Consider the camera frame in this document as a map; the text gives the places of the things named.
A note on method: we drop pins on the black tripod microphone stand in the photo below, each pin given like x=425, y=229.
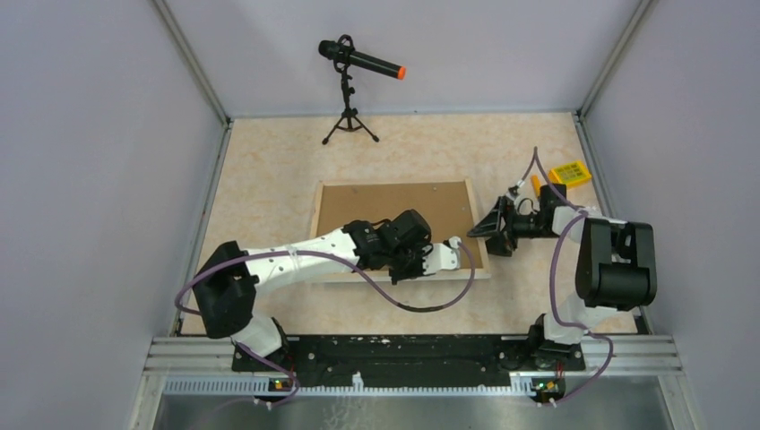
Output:
x=348, y=121

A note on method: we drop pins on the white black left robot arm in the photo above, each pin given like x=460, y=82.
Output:
x=232, y=279

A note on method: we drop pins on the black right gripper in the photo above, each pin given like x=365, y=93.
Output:
x=491, y=223

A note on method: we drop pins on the yellow plastic box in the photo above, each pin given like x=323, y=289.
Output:
x=572, y=175

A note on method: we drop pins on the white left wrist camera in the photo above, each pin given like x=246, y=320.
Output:
x=443, y=256

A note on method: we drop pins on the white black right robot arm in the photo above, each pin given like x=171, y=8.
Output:
x=615, y=270

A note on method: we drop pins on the black microphone orange tip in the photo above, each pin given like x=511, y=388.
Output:
x=360, y=59

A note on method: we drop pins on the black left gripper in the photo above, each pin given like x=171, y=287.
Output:
x=417, y=271

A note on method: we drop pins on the white wooden photo frame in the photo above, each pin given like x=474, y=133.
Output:
x=448, y=206

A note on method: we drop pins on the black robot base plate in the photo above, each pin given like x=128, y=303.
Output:
x=420, y=361

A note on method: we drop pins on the aluminium rail front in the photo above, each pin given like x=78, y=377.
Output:
x=195, y=365

